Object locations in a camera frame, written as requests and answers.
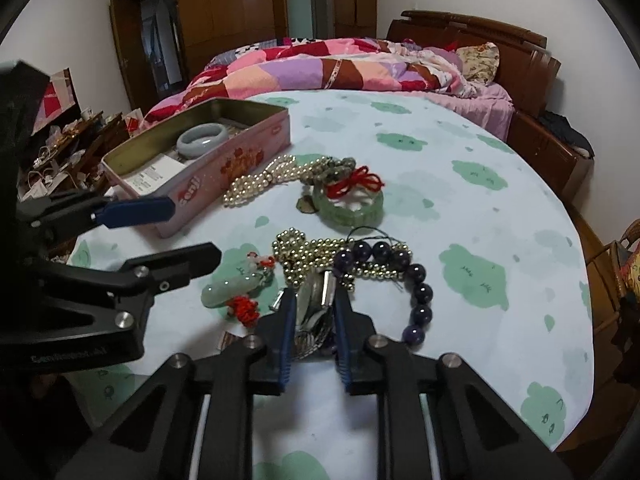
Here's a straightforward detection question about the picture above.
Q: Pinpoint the wooden headboard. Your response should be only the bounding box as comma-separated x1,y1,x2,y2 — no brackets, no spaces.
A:
385,9,564,117

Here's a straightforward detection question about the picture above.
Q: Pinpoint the dark purple bead bracelet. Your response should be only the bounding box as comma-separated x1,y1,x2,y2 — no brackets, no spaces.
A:
332,227,436,349

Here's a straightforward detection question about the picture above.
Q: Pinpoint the floral cushion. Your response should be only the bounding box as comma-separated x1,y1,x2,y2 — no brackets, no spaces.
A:
619,244,640,292

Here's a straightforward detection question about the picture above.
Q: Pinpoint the patchwork quilt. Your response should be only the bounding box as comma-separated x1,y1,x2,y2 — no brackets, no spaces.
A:
142,37,481,124

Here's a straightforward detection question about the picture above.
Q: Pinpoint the pink bed sheet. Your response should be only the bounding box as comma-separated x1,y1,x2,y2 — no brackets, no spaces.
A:
447,81,516,142

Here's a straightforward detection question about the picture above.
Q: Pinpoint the cluttered wooden dresser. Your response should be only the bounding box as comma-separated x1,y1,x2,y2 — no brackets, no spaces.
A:
15,105,147,202

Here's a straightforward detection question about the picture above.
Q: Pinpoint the gold bead necklace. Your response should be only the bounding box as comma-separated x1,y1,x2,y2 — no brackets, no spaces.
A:
272,228,414,292

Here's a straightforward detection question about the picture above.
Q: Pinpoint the floral pillow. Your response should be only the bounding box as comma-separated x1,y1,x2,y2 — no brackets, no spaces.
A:
455,42,501,84

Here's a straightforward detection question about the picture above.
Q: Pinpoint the green jade bangle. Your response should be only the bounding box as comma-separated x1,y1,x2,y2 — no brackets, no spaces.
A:
312,185,386,226

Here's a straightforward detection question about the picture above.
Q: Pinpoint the white paper card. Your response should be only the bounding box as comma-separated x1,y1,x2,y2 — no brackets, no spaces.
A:
122,152,187,197

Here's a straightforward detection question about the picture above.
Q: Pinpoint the wicker chair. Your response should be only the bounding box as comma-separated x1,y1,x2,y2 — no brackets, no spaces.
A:
584,219,640,313

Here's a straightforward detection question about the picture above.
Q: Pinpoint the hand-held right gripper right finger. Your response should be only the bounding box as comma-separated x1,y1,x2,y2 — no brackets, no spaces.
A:
333,287,572,480

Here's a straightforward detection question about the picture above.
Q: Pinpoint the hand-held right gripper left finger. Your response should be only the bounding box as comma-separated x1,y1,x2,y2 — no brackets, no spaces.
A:
65,289,297,480

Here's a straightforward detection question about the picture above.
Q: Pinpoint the wooden wardrobe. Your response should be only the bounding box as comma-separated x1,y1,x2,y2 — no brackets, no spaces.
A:
107,0,379,112

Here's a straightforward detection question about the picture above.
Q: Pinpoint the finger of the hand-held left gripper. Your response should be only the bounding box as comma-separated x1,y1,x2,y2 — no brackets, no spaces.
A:
90,242,223,331
16,190,175,241

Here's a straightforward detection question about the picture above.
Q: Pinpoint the green jade pendant red knot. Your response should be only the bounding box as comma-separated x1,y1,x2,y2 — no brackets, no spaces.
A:
201,255,276,331

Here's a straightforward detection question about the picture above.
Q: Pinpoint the wooden nightstand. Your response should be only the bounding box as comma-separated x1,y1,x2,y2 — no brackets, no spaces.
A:
505,109,596,202

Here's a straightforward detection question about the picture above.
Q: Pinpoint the grey green bead bracelet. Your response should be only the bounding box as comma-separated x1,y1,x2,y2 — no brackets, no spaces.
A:
300,156,357,184

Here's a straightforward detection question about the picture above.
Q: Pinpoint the dark clothes pile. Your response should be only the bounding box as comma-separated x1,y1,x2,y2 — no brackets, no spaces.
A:
539,109,596,159

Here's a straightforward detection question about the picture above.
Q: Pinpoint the silver bangle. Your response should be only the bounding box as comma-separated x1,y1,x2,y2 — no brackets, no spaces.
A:
272,270,344,361

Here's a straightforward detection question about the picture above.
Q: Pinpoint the dark hanging garment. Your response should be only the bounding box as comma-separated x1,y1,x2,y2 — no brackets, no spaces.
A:
614,299,640,387

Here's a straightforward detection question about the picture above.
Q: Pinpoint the red cord brass pendant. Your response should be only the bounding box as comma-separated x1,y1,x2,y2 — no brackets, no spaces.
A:
295,164,386,215

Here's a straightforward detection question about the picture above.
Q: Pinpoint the pale grey jade bangle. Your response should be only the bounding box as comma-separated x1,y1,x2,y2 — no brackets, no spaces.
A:
176,123,230,159

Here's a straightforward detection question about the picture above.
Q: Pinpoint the pearl necklace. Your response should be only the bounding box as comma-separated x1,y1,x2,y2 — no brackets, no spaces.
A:
222,155,321,209

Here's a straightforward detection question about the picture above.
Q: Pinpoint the pink tin box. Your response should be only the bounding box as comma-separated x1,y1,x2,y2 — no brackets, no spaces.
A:
101,98,292,240

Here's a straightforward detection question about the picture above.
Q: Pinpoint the white green cloud tablecloth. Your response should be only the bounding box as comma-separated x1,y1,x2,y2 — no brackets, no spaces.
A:
65,87,601,480

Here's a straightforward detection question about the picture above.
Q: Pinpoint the framed mirror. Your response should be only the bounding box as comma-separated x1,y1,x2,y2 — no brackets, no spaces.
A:
30,67,82,137

